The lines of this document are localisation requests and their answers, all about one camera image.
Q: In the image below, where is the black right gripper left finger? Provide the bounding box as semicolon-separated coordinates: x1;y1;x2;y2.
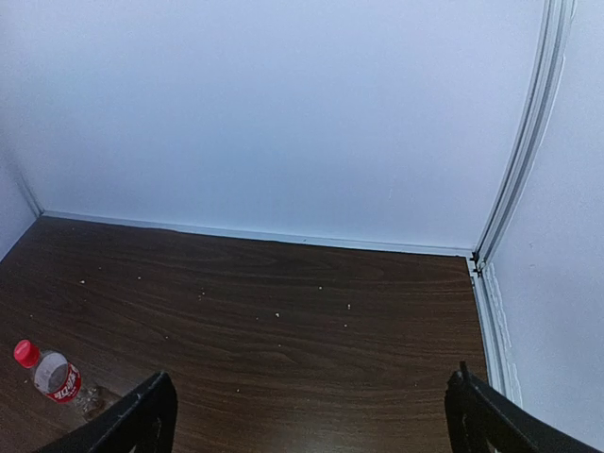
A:
39;372;177;453

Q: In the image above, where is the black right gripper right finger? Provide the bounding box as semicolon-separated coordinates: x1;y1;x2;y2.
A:
445;361;595;452

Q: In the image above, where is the small cola bottle red cap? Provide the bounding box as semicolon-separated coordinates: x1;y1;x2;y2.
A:
13;340;113;421

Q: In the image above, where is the aluminium left corner post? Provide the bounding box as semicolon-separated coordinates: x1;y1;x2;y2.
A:
9;161;44;218

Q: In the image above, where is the aluminium corner post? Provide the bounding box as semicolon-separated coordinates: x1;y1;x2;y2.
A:
9;161;44;218
467;0;577;406

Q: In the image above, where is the aluminium right corner post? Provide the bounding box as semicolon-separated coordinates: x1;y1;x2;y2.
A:
467;0;577;406

